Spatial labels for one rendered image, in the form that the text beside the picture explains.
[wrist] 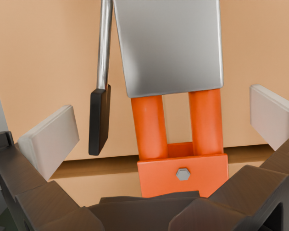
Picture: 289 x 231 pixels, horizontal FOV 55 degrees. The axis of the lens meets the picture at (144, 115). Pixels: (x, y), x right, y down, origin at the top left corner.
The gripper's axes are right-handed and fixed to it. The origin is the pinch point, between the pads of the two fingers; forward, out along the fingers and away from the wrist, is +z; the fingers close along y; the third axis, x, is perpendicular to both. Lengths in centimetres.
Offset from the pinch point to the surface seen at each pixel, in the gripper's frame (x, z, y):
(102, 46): 5.4, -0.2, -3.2
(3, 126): -29, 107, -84
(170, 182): -4.3, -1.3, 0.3
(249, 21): 5.7, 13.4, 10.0
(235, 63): 1.5, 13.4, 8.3
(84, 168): -10.7, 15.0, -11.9
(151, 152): -2.1, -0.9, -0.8
